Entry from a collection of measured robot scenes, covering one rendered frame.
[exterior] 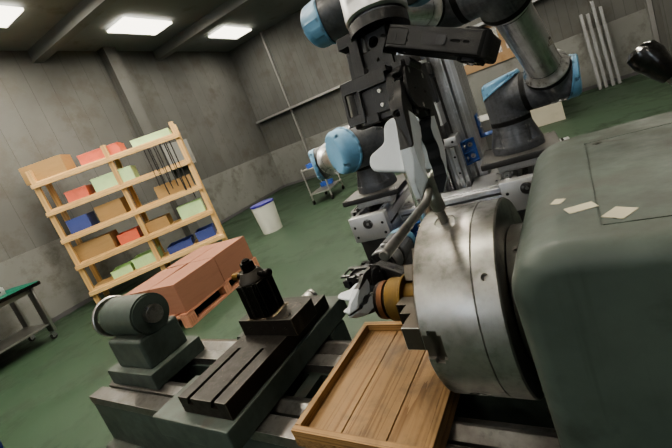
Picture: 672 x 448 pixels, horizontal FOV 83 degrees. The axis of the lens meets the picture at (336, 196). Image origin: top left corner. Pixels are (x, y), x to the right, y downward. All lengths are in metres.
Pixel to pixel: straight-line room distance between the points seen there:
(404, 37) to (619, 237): 0.28
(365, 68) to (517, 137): 0.86
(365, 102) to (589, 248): 0.27
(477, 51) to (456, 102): 1.07
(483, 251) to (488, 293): 0.06
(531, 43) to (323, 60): 11.07
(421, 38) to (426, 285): 0.34
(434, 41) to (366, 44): 0.09
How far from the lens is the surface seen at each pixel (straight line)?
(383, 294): 0.76
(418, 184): 0.41
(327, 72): 11.97
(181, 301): 4.46
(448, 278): 0.58
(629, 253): 0.43
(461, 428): 0.83
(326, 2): 0.64
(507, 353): 0.58
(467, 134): 1.48
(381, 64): 0.46
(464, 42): 0.42
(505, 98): 1.26
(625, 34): 11.09
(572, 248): 0.43
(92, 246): 7.98
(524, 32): 1.05
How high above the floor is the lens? 1.44
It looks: 10 degrees down
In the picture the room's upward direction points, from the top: 21 degrees counter-clockwise
